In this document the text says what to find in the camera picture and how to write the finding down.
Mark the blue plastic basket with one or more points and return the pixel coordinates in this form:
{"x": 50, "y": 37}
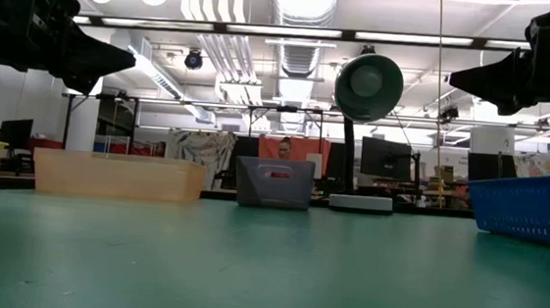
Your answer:
{"x": 531, "y": 208}

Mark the red cloth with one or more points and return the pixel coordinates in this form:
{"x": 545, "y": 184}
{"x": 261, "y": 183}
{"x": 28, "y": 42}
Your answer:
{"x": 305, "y": 149}

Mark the silver ventilation duct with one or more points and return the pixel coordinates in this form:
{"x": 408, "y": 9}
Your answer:
{"x": 299, "y": 57}

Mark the orange translucent plastic bin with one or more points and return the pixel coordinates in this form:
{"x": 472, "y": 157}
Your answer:
{"x": 116, "y": 176}

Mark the black dome camera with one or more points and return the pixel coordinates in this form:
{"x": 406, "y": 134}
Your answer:
{"x": 449, "y": 113}
{"x": 194, "y": 60}

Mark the white desk lamp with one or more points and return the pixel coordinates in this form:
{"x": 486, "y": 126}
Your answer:
{"x": 369, "y": 87}

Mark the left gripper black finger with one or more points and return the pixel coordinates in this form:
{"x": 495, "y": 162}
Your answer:
{"x": 95, "y": 63}

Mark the brown cardboard box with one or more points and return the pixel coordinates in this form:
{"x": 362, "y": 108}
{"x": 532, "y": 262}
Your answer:
{"x": 445, "y": 174}

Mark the white LED light bar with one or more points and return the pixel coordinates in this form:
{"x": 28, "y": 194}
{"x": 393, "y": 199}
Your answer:
{"x": 414, "y": 38}
{"x": 157, "y": 23}
{"x": 81, "y": 20}
{"x": 285, "y": 30}
{"x": 507, "y": 44}

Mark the black rig beam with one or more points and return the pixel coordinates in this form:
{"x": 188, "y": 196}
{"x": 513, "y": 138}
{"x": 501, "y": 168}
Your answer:
{"x": 348, "y": 34}

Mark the pale leaf-print cloth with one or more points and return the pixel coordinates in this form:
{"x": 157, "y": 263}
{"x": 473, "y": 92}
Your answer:
{"x": 201, "y": 153}

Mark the green table mat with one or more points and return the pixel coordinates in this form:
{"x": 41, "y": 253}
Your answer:
{"x": 264, "y": 296}

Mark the person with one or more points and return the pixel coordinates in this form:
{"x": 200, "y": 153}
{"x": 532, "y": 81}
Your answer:
{"x": 284, "y": 149}

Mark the white sign board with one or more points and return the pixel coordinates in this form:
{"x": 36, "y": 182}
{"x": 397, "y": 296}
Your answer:
{"x": 314, "y": 166}

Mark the grey translucent plastic bin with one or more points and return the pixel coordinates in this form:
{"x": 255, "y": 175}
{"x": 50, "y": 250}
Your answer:
{"x": 272, "y": 193}

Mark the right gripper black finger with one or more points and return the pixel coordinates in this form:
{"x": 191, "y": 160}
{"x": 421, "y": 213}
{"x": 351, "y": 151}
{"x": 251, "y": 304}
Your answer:
{"x": 497, "y": 83}

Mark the black monitor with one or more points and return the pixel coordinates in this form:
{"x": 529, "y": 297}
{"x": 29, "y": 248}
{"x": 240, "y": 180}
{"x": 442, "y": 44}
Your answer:
{"x": 15, "y": 134}
{"x": 385, "y": 159}
{"x": 491, "y": 167}

